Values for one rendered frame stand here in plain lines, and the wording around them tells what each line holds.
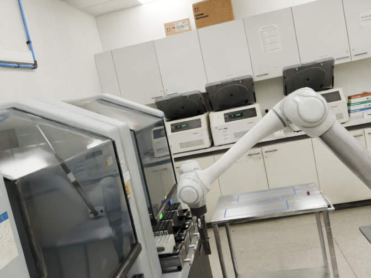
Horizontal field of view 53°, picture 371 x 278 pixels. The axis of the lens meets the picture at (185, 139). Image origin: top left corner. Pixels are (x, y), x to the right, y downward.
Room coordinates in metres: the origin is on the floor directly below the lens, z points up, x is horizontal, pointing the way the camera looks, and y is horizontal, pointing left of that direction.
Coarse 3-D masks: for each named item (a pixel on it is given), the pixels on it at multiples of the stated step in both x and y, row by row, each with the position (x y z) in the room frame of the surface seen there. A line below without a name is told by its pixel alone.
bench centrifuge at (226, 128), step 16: (224, 80) 4.05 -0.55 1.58; (240, 80) 4.01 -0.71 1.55; (208, 96) 4.17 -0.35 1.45; (224, 96) 4.24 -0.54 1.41; (240, 96) 4.25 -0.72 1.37; (224, 112) 3.96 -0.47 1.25; (240, 112) 3.91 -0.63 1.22; (256, 112) 3.86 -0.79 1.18; (224, 128) 3.89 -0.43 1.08; (240, 128) 3.87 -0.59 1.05; (224, 144) 3.91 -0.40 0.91
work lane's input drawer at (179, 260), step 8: (176, 248) 1.65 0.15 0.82; (184, 248) 1.72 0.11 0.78; (160, 256) 1.62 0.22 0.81; (168, 256) 1.61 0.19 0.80; (176, 256) 1.60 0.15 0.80; (184, 256) 1.68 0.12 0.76; (192, 256) 1.67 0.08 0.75; (160, 264) 1.61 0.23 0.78; (168, 264) 1.60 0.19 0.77; (176, 264) 1.60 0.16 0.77
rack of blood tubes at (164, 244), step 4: (160, 236) 1.72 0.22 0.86; (164, 236) 1.71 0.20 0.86; (168, 236) 1.70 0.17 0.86; (172, 236) 1.69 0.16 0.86; (156, 240) 1.69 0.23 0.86; (160, 240) 1.67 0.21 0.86; (164, 240) 1.66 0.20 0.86; (168, 240) 1.64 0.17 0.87; (172, 240) 1.67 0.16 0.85; (156, 244) 1.63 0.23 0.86; (160, 244) 1.63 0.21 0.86; (164, 244) 1.62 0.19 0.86; (168, 244) 1.62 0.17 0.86; (172, 244) 1.66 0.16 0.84; (160, 248) 1.71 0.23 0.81; (164, 248) 1.70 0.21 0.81; (168, 248) 1.62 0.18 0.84; (172, 248) 1.64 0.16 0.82; (160, 252) 1.63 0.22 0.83; (164, 252) 1.62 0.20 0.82; (168, 252) 1.62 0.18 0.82
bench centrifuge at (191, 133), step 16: (176, 96) 4.09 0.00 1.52; (192, 96) 4.11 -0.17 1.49; (176, 112) 4.40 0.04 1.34; (192, 112) 4.42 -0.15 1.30; (208, 112) 4.38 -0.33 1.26; (176, 128) 4.01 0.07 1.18; (192, 128) 3.96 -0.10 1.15; (208, 128) 4.08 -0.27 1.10; (176, 144) 3.99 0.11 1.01; (192, 144) 3.95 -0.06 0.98; (208, 144) 3.93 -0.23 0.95
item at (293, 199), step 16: (256, 192) 2.26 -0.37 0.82; (272, 192) 2.19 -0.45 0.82; (288, 192) 2.12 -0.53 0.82; (304, 192) 2.06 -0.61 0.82; (320, 192) 2.13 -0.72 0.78; (224, 208) 2.07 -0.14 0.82; (240, 208) 2.01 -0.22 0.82; (256, 208) 1.95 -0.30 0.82; (272, 208) 1.90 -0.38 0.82; (288, 208) 1.85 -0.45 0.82; (304, 208) 1.81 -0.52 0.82; (320, 208) 1.78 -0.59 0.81; (320, 224) 2.19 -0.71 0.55; (320, 240) 2.19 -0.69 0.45; (224, 272) 1.90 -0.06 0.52; (272, 272) 2.25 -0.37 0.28; (288, 272) 2.21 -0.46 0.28; (304, 272) 2.17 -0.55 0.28; (320, 272) 2.13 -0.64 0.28; (336, 272) 1.78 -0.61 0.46
